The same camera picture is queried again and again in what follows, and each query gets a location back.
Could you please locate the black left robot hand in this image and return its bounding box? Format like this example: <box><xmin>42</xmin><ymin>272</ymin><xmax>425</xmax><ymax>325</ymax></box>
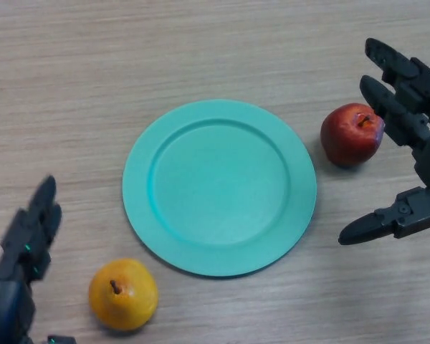
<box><xmin>0</xmin><ymin>175</ymin><xmax>76</xmax><ymax>344</ymax></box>

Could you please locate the yellow pear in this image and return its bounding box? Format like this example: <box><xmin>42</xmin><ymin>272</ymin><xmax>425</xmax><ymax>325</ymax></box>
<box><xmin>88</xmin><ymin>258</ymin><xmax>159</xmax><ymax>331</ymax></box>

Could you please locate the green round plate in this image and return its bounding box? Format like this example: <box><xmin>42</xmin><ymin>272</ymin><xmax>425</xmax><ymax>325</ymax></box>
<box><xmin>122</xmin><ymin>99</ymin><xmax>317</xmax><ymax>279</ymax></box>

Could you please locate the red apple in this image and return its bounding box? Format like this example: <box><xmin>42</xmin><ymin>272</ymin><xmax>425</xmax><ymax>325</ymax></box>
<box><xmin>320</xmin><ymin>102</ymin><xmax>386</xmax><ymax>166</ymax></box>

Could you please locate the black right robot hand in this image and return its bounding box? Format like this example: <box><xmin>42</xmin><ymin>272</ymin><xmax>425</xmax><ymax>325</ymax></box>
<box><xmin>338</xmin><ymin>37</ymin><xmax>430</xmax><ymax>247</ymax></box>

